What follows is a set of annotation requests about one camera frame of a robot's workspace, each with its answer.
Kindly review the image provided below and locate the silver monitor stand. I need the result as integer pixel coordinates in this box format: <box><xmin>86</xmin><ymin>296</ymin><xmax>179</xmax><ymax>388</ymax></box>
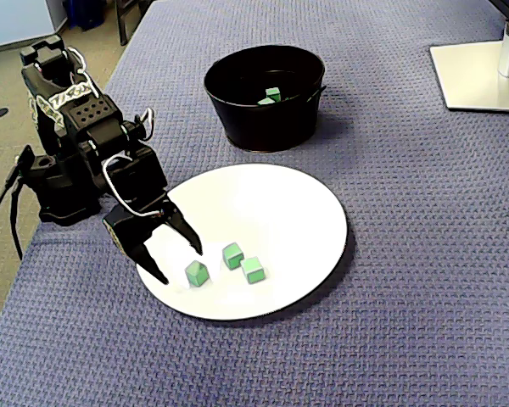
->
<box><xmin>428</xmin><ymin>20</ymin><xmax>509</xmax><ymax>114</ymax></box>

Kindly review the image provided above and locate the white round plate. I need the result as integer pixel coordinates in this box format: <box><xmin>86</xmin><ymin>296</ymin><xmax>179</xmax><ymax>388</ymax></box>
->
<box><xmin>134</xmin><ymin>162</ymin><xmax>350</xmax><ymax>322</ymax></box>

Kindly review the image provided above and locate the black round bucket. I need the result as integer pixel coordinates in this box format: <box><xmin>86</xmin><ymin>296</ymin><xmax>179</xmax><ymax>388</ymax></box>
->
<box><xmin>203</xmin><ymin>43</ymin><xmax>327</xmax><ymax>153</ymax></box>

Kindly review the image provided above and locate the blue woven table cloth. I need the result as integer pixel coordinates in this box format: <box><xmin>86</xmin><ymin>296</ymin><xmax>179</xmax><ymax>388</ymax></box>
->
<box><xmin>0</xmin><ymin>0</ymin><xmax>509</xmax><ymax>407</ymax></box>

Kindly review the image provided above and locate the blue bin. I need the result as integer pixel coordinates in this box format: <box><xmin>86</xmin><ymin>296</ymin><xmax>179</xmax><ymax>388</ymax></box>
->
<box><xmin>62</xmin><ymin>0</ymin><xmax>111</xmax><ymax>31</ymax></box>

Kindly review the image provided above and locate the servo wire bundle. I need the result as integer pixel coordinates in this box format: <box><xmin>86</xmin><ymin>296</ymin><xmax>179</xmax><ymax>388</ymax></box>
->
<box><xmin>133</xmin><ymin>108</ymin><xmax>156</xmax><ymax>143</ymax></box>
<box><xmin>65</xmin><ymin>46</ymin><xmax>97</xmax><ymax>92</ymax></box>
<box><xmin>101</xmin><ymin>154</ymin><xmax>165</xmax><ymax>217</ymax></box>

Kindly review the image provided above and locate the dark chair frame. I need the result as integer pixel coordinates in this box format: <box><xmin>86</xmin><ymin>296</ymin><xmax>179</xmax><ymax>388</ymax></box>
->
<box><xmin>114</xmin><ymin>0</ymin><xmax>156</xmax><ymax>47</ymax></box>

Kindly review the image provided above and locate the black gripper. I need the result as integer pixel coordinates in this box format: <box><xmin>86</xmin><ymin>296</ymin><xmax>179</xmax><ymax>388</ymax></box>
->
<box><xmin>97</xmin><ymin>146</ymin><xmax>204</xmax><ymax>286</ymax></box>

